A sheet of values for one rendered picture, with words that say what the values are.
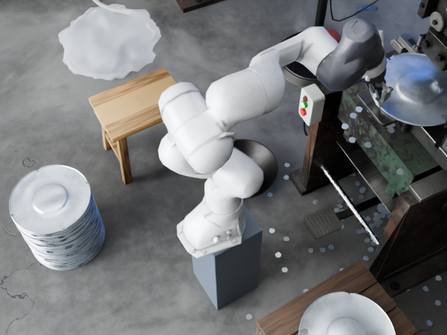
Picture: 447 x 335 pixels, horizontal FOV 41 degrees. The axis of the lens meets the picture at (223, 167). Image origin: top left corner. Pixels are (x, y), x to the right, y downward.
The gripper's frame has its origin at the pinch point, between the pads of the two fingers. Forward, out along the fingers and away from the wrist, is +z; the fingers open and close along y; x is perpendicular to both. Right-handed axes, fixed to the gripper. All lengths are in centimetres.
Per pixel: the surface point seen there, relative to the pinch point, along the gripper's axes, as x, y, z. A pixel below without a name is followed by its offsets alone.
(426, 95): 11.6, 5.3, 8.8
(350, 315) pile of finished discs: -49, 36, 28
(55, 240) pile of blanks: -111, -46, 12
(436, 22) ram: 23.6, -1.9, -8.8
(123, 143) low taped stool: -74, -71, 30
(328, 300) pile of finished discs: -51, 28, 27
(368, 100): -2.0, -3.5, 3.5
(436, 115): 8.8, 12.3, 8.2
